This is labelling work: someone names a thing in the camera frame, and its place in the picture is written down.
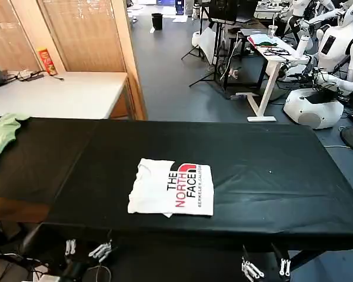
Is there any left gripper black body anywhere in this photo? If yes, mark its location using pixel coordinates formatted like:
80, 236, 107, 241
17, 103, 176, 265
61, 254, 92, 279

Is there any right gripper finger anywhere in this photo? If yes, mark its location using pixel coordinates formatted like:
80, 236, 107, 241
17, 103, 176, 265
270, 242, 291, 277
241, 245, 266, 279

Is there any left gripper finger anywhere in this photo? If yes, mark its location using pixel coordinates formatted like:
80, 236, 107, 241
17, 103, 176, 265
88, 238, 116, 263
64, 239, 78, 256

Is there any white printed t-shirt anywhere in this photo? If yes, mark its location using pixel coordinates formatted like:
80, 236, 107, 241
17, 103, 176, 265
126, 157, 215, 219

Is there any black tablecloth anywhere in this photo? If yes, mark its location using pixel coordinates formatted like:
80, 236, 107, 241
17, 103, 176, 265
0, 116, 353, 250

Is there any green garment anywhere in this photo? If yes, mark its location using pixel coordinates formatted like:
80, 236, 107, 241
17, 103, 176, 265
0, 112, 31, 169

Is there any white counter table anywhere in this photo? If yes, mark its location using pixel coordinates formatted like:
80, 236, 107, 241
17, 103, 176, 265
0, 71, 129, 120

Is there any white humanoid robot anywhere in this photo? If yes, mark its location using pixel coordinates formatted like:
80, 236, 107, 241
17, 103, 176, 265
278, 0, 342, 41
278, 0, 353, 130

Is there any white desk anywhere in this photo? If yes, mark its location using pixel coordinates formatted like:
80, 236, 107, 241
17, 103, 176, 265
235, 36, 310, 123

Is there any wooden partition with blinds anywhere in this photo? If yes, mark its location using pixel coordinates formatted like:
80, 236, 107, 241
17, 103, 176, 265
0, 0, 149, 121

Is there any folded clothes stack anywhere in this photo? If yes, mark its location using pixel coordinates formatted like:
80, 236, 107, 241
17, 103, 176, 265
248, 33, 279, 48

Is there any black tripod stand with monitor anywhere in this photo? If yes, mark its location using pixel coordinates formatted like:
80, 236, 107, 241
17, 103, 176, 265
181, 0, 245, 99

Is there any white reflector sheet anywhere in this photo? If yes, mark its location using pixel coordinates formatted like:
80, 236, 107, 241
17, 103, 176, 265
197, 26, 218, 65

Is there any black trash bin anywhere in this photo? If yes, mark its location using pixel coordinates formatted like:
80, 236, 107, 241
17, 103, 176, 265
151, 12, 164, 31

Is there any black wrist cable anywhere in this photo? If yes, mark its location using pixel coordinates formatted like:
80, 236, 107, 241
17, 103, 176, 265
82, 263, 112, 282

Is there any black cable bundle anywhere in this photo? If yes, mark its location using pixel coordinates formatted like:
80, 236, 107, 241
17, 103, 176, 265
263, 47, 291, 57

